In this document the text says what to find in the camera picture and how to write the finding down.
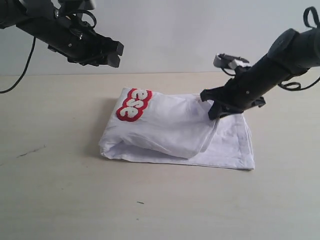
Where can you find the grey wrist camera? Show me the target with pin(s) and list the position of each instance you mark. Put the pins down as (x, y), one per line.
(78, 4)
(230, 62)

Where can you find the white t-shirt red lettering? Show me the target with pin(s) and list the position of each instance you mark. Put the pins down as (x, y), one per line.
(151, 127)

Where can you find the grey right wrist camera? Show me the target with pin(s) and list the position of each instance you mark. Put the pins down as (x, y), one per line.
(230, 62)

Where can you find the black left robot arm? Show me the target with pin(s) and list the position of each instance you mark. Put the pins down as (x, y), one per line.
(14, 11)

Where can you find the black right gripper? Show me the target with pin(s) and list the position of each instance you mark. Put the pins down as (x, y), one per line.
(240, 92)

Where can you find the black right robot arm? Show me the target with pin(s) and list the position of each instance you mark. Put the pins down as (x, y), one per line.
(291, 55)

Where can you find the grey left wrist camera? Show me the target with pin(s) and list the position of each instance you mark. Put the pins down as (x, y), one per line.
(78, 4)

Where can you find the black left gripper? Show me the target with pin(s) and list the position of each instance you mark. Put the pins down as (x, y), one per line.
(72, 34)

